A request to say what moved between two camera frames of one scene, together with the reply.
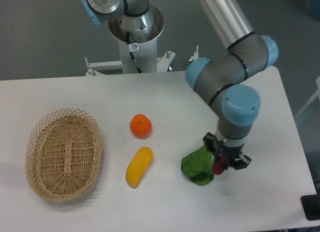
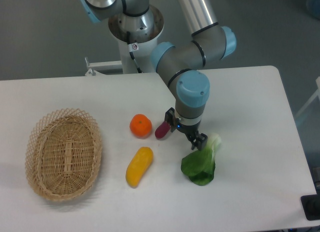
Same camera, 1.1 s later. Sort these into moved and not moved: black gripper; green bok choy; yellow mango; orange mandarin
Moved: black gripper
Not moved: orange mandarin; green bok choy; yellow mango
